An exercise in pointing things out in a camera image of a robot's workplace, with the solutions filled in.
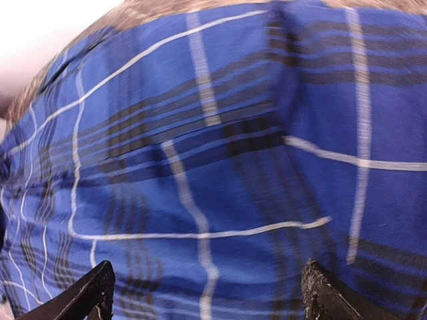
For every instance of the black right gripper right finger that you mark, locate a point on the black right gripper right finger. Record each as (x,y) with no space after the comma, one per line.
(326,297)

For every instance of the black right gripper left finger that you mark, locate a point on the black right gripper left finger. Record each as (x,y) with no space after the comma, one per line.
(91,297)

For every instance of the blue plaid long sleeve shirt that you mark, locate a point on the blue plaid long sleeve shirt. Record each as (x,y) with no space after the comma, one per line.
(209,149)

